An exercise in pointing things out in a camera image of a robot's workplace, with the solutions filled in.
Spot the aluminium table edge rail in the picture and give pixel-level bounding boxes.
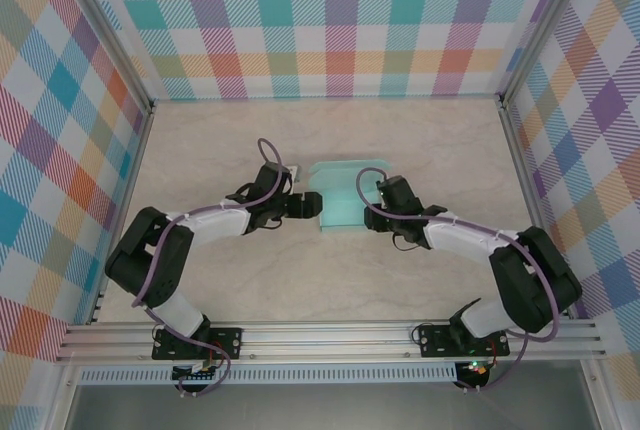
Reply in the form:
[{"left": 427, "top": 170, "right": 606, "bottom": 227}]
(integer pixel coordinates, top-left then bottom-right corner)
[
  {"left": 497, "top": 93, "right": 574, "bottom": 320},
  {"left": 88, "top": 102, "right": 157, "bottom": 325}
]

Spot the slotted grey cable duct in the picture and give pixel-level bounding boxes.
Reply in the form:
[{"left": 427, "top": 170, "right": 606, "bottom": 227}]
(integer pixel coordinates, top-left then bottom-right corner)
[{"left": 78, "top": 367, "right": 459, "bottom": 386}]

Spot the light teal paper box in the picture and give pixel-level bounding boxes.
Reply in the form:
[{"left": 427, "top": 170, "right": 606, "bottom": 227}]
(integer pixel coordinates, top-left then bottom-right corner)
[{"left": 308, "top": 158, "right": 395, "bottom": 235}]

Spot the aluminium mounting rail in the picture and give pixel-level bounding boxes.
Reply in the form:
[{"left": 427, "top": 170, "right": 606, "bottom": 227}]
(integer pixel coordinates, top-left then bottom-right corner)
[{"left": 53, "top": 318, "right": 607, "bottom": 365}]

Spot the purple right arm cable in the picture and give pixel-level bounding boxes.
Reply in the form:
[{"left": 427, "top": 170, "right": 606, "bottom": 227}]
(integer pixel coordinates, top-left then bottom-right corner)
[{"left": 354, "top": 167, "right": 559, "bottom": 395}]

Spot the aluminium upright frame post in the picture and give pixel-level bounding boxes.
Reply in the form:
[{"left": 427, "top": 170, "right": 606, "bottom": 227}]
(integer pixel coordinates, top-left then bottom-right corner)
[
  {"left": 49, "top": 0, "right": 157, "bottom": 114},
  {"left": 499, "top": 0, "right": 589, "bottom": 101}
]

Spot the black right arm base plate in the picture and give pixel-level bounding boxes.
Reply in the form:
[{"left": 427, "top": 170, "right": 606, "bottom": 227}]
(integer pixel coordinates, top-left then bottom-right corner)
[{"left": 416, "top": 324, "right": 512, "bottom": 359}]

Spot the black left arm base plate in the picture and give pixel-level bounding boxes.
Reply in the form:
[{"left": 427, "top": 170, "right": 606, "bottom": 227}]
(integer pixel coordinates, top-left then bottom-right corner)
[{"left": 151, "top": 326, "right": 244, "bottom": 362}]

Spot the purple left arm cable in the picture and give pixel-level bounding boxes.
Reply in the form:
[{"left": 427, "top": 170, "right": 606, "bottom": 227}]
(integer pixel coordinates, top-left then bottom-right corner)
[{"left": 130, "top": 137, "right": 284, "bottom": 399}]

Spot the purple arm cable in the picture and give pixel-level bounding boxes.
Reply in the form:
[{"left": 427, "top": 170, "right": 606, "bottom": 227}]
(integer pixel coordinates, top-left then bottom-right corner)
[
  {"left": 354, "top": 167, "right": 559, "bottom": 395},
  {"left": 130, "top": 137, "right": 284, "bottom": 399}
]

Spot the thin black wire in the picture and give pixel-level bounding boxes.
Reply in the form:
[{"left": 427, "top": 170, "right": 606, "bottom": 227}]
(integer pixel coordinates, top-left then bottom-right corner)
[{"left": 410, "top": 316, "right": 455, "bottom": 346}]

